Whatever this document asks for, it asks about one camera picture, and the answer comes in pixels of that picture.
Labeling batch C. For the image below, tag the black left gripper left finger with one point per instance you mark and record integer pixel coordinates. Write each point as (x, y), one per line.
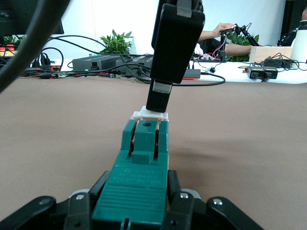
(79, 210)

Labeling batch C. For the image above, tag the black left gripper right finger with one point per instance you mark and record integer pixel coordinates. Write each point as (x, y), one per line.
(184, 210)

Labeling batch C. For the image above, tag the flat black adapter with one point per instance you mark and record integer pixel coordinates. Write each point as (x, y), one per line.
(193, 73)

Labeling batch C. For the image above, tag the small black box yellow label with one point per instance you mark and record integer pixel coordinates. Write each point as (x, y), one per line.
(255, 72)
(270, 72)

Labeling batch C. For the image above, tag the light wooden box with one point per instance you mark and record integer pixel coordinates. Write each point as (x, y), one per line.
(271, 54)

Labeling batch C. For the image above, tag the black computer monitor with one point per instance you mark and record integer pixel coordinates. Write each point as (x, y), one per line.
(9, 19)

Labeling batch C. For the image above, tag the grey power supply box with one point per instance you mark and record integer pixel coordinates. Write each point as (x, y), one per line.
(136, 62)
(96, 62)

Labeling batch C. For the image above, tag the red yellow emergency stop box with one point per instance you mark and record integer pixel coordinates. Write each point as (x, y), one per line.
(7, 50)

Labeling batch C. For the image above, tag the white bottle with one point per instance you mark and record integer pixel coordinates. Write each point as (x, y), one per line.
(299, 43)

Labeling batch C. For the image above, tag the bystander bare forearm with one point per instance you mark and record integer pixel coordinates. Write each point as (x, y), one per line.
(208, 34)
(237, 50)

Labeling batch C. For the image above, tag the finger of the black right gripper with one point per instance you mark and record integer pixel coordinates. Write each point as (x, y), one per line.
(175, 48)

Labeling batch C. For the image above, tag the bystander bare hand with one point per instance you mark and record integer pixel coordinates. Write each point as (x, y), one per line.
(224, 28)

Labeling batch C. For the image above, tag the green leafy plant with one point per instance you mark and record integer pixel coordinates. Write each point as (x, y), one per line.
(117, 43)
(13, 41)
(239, 39)

